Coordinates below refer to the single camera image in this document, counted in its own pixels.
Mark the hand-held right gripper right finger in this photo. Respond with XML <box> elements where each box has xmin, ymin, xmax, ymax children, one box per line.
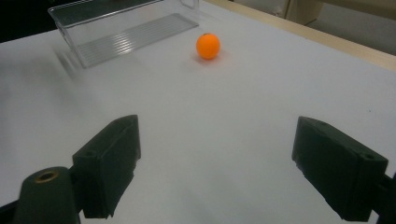
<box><xmin>291</xmin><ymin>116</ymin><xmax>389</xmax><ymax>222</ymax></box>

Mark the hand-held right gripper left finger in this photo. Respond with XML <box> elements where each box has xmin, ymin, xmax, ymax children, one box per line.
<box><xmin>72</xmin><ymin>114</ymin><xmax>142</xmax><ymax>219</ymax></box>

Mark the clear plastic container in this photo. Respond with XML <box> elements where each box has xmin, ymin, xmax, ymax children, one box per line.
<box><xmin>47</xmin><ymin>0</ymin><xmax>201</xmax><ymax>69</ymax></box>

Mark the orange fruit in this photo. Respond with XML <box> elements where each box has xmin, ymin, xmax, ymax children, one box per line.
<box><xmin>195</xmin><ymin>32</ymin><xmax>221</xmax><ymax>61</ymax></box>

